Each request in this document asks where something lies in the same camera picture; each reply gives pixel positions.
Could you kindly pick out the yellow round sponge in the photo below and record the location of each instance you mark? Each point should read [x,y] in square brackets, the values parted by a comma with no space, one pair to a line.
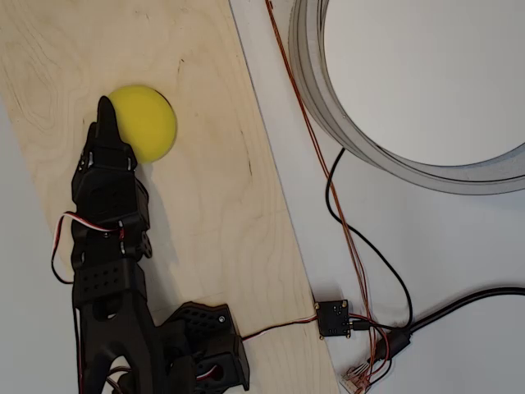
[147,119]

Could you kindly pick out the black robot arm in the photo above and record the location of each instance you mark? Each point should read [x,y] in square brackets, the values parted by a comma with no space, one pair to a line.
[123,328]

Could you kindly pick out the light plywood board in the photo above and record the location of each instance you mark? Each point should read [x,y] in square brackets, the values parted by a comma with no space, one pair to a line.
[205,205]

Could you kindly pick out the black controller board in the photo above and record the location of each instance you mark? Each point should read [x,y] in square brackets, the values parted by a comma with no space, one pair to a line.
[332,319]

